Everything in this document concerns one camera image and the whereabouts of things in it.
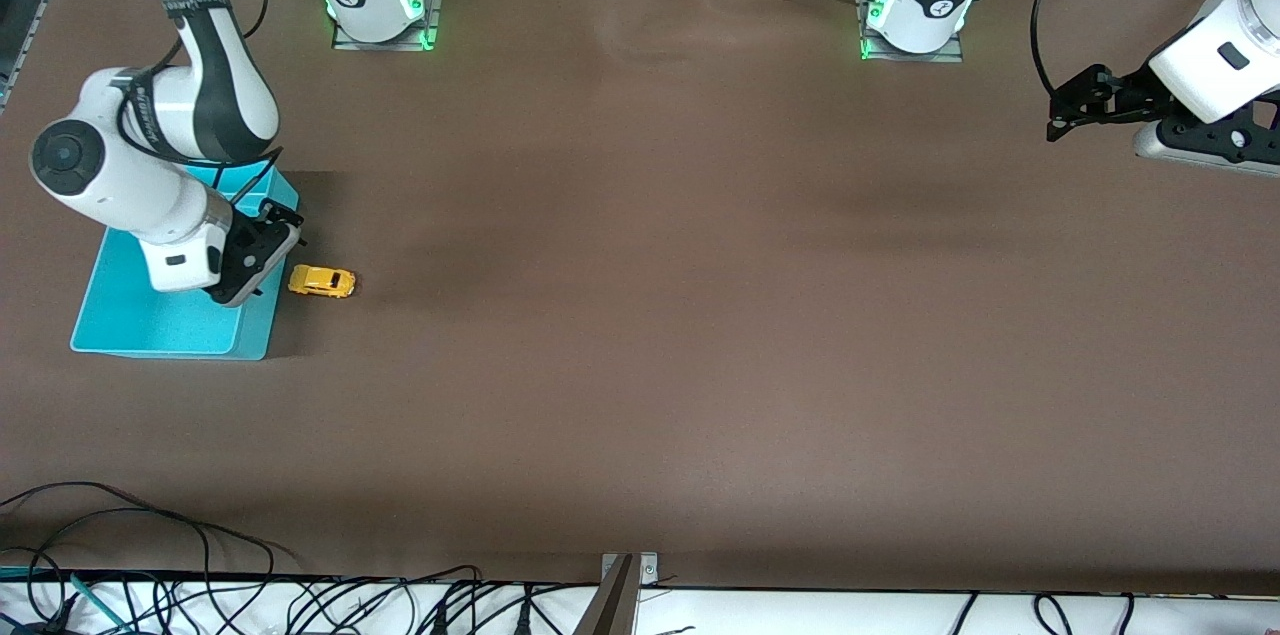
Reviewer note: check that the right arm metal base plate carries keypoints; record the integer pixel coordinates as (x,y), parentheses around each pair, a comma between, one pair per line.
(434,15)

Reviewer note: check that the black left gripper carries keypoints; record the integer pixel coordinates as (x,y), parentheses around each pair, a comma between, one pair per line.
(1127,94)

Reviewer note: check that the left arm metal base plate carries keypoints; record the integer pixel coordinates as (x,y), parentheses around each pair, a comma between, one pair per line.
(915,57)

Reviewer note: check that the yellow beetle toy car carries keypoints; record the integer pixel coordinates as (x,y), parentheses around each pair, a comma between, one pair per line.
(322,281)

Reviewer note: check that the grey metal bar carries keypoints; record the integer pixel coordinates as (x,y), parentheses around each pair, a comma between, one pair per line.
(610,605)

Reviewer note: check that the turquoise plastic bin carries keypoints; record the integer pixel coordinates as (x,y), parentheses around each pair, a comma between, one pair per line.
(180,327)

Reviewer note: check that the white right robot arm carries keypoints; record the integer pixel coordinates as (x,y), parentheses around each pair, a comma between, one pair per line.
(110,180)

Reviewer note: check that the small metal bracket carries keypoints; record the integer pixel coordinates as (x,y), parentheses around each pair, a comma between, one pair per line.
(648,570)

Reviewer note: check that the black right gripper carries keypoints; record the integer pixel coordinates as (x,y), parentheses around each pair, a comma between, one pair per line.
(262,231)

